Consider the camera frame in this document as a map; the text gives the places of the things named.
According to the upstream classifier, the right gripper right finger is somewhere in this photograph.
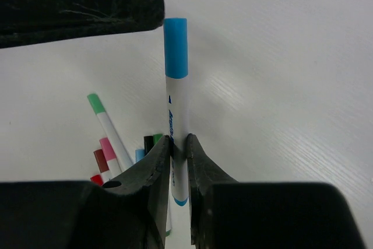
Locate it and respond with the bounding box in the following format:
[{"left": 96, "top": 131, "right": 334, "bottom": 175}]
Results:
[{"left": 185, "top": 134, "right": 365, "bottom": 248}]

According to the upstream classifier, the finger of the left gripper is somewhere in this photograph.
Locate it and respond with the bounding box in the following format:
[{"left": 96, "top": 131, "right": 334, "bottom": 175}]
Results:
[{"left": 1, "top": 0, "right": 165, "bottom": 48}]

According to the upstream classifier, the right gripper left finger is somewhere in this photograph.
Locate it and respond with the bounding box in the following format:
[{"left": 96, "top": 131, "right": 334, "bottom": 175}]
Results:
[{"left": 1, "top": 136, "right": 171, "bottom": 248}]

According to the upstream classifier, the pink capped pen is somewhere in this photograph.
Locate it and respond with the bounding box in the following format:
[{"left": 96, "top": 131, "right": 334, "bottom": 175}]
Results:
[{"left": 99, "top": 138, "right": 122, "bottom": 178}]

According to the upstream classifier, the red capped pen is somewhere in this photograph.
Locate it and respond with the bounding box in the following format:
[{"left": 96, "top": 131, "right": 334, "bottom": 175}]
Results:
[{"left": 90, "top": 174, "right": 104, "bottom": 186}]

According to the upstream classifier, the light green capped pen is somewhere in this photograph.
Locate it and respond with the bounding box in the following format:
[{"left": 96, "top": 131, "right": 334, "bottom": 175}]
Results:
[{"left": 87, "top": 93, "right": 133, "bottom": 171}]

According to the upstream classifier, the maroon capped pen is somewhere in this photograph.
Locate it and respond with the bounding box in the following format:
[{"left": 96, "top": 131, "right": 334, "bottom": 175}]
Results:
[{"left": 93, "top": 149, "right": 112, "bottom": 183}]

